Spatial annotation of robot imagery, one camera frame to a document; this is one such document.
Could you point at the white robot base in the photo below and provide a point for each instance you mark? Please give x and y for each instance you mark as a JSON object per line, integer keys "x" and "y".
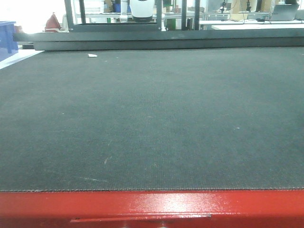
{"x": 142, "y": 10}

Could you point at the dark grey table mat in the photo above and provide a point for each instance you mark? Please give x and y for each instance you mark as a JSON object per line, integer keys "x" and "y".
{"x": 198, "y": 119}

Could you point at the red metal table edge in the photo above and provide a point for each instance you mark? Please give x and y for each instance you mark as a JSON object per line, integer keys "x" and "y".
{"x": 153, "y": 209}

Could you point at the dark red object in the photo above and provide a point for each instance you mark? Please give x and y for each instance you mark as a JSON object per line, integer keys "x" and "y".
{"x": 52, "y": 24}

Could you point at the white background table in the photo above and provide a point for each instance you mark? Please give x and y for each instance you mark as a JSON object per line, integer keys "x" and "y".
{"x": 248, "y": 24}

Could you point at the blue plastic bin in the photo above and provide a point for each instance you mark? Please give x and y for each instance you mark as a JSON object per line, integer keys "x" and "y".
{"x": 8, "y": 46}

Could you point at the grey laptop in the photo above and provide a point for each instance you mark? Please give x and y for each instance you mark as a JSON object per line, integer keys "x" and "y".
{"x": 286, "y": 12}

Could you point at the black metal frame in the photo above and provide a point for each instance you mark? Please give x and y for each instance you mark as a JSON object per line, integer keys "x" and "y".
{"x": 125, "y": 36}

